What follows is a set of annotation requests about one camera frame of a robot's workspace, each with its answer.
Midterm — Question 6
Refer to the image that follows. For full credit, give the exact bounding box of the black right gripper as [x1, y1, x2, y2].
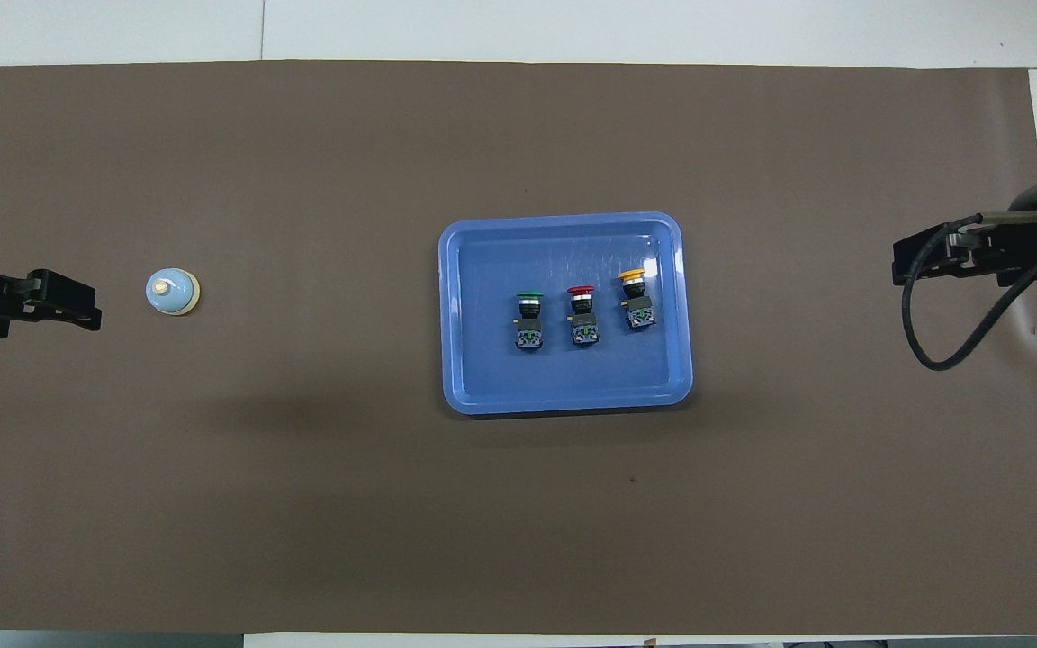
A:
[892, 220, 1037, 289]

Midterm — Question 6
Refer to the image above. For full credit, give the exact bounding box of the yellow push button switch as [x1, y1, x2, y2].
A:
[617, 267, 660, 332]

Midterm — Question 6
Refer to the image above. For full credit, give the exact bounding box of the red push button switch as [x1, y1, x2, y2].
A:
[565, 284, 601, 351]

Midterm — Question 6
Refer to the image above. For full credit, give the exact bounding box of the green push button switch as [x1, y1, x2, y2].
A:
[514, 289, 547, 354]

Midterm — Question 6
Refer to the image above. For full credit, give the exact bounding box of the light blue service bell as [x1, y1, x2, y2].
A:
[146, 268, 202, 318]

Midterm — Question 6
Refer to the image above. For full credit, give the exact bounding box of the blue plastic tray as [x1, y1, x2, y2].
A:
[437, 211, 694, 417]

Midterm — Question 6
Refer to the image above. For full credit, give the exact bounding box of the brown table mat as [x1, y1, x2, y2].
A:
[0, 60, 1037, 635]

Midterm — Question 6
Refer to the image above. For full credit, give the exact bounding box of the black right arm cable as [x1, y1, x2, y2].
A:
[901, 211, 1037, 372]

